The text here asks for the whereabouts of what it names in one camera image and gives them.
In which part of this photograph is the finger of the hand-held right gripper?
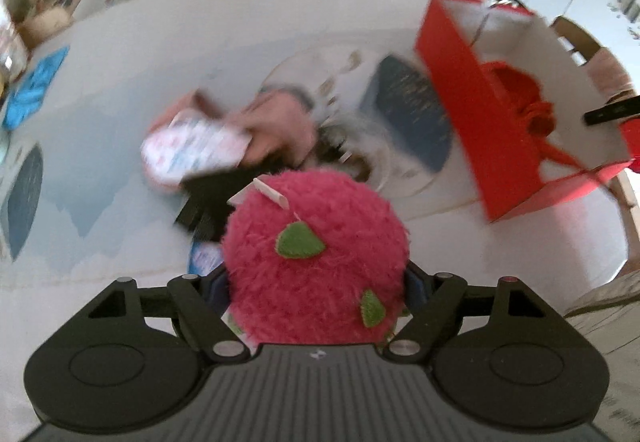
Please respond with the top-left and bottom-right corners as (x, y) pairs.
(584, 96), (640, 126)

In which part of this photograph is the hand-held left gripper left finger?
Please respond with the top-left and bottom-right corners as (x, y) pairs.
(87, 271), (252, 365)

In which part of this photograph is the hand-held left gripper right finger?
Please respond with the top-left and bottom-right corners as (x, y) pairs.
(382, 263), (552, 364)

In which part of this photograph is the black cloth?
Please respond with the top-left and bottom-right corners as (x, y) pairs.
(174, 169), (266, 243)

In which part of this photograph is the pink fuzzy plush ball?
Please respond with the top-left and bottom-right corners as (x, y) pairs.
(221, 167), (412, 349)

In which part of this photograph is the white printed pouch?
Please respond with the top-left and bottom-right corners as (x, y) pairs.
(140, 115), (253, 189)

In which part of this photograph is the red cardboard box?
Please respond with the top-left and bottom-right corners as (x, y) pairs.
(415, 0), (639, 224)

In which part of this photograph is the pink fabric hat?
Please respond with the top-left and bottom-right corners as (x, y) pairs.
(150, 87), (321, 173)

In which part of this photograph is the blue white printed packet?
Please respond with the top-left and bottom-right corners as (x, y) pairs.
(189, 241), (226, 277)

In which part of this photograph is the wooden chair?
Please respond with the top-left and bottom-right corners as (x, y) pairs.
(550, 16), (636, 98)

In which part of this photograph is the red cloth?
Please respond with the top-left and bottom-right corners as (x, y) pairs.
(479, 60), (582, 169)

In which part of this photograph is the blue cloth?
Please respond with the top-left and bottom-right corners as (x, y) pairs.
(2, 46), (70, 130)

